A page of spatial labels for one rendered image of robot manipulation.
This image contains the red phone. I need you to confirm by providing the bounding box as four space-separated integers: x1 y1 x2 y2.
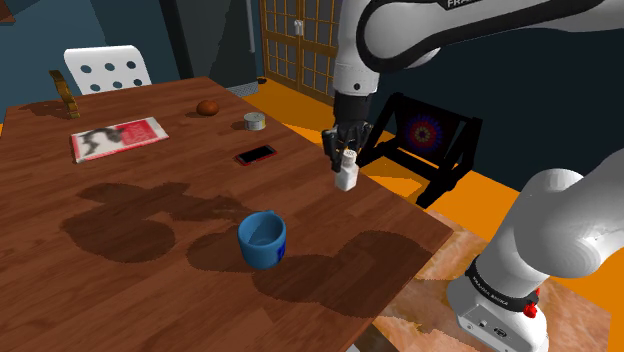
234 144 279 167

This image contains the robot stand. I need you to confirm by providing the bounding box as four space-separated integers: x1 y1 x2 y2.
371 208 613 352

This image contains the white chair with holes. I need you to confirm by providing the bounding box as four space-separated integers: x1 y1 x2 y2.
63 44 153 96

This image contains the red and white magazine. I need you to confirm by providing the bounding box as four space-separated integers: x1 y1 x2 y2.
70 116 170 165

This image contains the silver tin can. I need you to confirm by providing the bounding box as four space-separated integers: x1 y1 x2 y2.
243 111 267 132

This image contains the small white bottle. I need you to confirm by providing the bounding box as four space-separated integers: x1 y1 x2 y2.
334 148 361 193

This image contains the wooden lattice door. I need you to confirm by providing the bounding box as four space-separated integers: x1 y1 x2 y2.
259 0 343 106

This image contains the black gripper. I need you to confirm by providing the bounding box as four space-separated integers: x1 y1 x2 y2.
321 92 375 174

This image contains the brown round fruit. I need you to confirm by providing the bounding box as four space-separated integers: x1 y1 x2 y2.
195 98 221 118

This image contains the curved gold object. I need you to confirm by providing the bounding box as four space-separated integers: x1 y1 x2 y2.
48 69 81 120

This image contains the brown wooden table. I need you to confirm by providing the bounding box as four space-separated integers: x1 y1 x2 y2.
0 75 455 352

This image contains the blue cup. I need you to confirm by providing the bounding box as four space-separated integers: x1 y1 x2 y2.
236 209 288 271

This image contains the black frame with colourful disc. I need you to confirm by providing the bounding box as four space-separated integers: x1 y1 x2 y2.
357 91 484 210

